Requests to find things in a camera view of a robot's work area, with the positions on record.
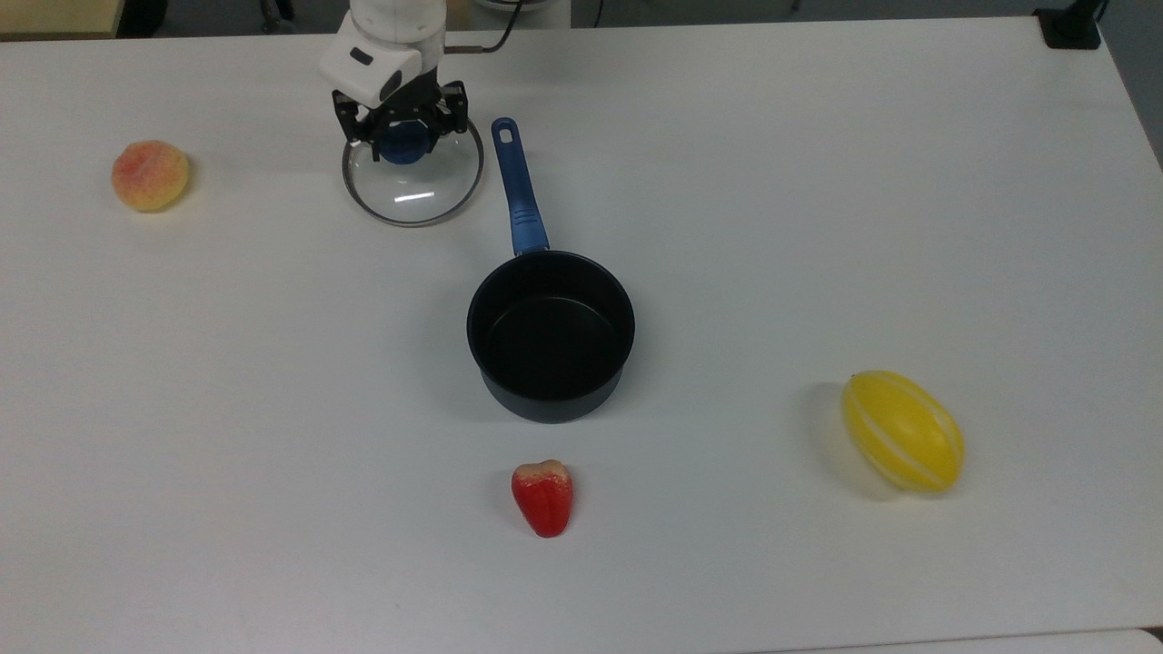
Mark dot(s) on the glass lid with blue knob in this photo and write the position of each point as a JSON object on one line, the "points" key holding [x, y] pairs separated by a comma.
{"points": [[413, 195]]}

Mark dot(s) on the tan wooden board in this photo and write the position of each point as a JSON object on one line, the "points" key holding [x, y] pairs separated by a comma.
{"points": [[54, 16]]}

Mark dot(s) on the orange yellow peach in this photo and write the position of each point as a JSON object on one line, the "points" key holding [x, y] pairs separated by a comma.
{"points": [[150, 175]]}

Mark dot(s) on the black table clamp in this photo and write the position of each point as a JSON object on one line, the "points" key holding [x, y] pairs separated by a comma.
{"points": [[1070, 27]]}

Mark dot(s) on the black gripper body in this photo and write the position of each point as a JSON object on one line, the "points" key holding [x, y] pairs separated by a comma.
{"points": [[413, 104]]}

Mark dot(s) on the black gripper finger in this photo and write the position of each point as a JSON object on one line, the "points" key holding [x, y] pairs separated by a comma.
{"points": [[348, 113], [454, 109]]}

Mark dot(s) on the yellow striped melon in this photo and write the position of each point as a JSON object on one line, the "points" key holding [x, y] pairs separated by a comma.
{"points": [[904, 431]]}

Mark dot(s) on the red wax apple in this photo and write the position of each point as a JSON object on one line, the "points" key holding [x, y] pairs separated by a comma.
{"points": [[543, 500]]}

